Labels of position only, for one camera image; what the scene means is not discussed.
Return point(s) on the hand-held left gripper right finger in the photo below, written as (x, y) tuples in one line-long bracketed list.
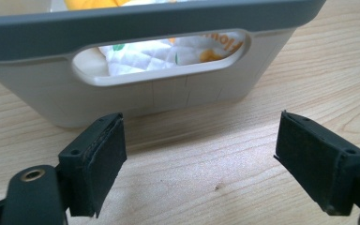
[(317, 162)]

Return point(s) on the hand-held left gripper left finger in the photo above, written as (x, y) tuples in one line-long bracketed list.
[(97, 162)]

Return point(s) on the white quilted printed cloth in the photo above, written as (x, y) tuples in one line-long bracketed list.
[(150, 56)]

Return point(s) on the yellow cloth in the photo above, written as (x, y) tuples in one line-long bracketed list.
[(90, 3)]

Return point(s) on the grey plastic storage basket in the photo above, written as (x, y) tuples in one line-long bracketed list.
[(43, 90)]

